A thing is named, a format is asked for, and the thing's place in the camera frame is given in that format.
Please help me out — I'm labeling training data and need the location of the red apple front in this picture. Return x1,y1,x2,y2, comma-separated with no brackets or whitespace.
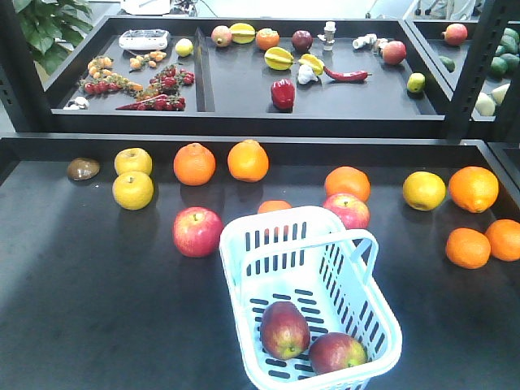
259,301,310,361

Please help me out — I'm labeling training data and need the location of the small orange mandarin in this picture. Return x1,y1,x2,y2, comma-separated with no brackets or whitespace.
258,200,292,214

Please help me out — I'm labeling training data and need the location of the orange with knob right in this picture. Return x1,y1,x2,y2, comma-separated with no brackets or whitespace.
227,140,269,183

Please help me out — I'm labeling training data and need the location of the orange with knob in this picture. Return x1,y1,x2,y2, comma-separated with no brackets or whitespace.
173,142,216,186
227,140,269,183

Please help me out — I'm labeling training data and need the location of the orange with knob left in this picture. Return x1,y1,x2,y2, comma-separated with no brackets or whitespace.
173,142,216,186

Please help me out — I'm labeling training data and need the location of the large orange grapefruit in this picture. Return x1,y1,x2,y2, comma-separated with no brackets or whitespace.
324,166,371,202

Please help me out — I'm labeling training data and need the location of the dark red bell pepper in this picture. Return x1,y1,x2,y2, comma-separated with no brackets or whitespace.
271,79,295,110

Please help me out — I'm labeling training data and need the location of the yellow pear-apple front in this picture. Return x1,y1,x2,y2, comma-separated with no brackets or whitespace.
112,171,154,210

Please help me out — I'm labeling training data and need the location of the yellow pear-apple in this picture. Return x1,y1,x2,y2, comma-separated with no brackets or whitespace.
114,147,153,176
112,171,154,210

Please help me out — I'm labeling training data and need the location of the white garlic bulb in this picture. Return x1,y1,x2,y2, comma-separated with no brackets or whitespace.
297,64,318,85

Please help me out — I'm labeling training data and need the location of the yellow pear-apple rear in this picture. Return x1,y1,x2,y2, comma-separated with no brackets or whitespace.
114,147,153,176

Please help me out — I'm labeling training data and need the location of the yellow starfruit small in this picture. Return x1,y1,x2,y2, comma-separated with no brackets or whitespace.
298,53,324,76

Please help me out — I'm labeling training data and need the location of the black wooden produce stand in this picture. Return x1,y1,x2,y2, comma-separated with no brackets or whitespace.
1,16,519,389

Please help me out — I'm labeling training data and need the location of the red cherry tomato bunch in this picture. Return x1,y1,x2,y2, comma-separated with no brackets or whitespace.
148,64,195,95

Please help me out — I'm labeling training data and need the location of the red chili pepper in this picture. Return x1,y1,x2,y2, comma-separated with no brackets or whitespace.
323,67,371,83

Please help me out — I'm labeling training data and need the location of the orange persimmon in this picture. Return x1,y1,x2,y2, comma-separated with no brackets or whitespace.
255,28,280,51

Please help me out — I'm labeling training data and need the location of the dark red plum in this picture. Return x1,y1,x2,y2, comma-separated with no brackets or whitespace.
291,30,314,53

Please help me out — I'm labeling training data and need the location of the yellow round citrus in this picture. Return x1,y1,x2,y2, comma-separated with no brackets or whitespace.
402,171,446,211

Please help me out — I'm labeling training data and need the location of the yellow starfruit rear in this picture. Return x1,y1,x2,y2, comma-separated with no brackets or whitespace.
229,22,256,44

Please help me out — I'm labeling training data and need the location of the pink pomegranate rear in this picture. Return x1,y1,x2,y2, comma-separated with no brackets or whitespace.
211,25,232,48

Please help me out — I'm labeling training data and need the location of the small yellow lemon rear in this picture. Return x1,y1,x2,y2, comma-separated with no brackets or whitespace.
174,38,194,58

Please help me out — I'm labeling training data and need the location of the brown mushroom cap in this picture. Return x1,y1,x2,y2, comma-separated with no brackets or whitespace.
67,158,101,181

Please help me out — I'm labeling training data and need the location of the small green lime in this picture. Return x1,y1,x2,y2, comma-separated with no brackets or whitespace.
406,72,426,93

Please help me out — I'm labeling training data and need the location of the red peach apple rear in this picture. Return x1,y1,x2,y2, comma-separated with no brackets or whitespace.
381,41,407,65

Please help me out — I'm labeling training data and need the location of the white electronic scale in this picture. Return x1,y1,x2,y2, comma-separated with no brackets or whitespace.
118,29,170,50

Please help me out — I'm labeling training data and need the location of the small orange left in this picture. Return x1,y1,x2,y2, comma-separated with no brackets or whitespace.
445,227,491,269

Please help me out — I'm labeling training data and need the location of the small orange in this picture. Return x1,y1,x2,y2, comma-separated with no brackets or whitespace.
485,219,519,262
445,227,491,269

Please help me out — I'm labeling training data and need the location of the bright orange knobbed orange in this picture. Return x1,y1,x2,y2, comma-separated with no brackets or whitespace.
448,166,499,214

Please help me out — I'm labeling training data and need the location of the small orange right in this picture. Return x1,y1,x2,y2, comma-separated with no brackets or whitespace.
485,219,519,262

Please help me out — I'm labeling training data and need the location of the green potted plant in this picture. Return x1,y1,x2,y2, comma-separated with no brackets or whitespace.
12,0,93,75

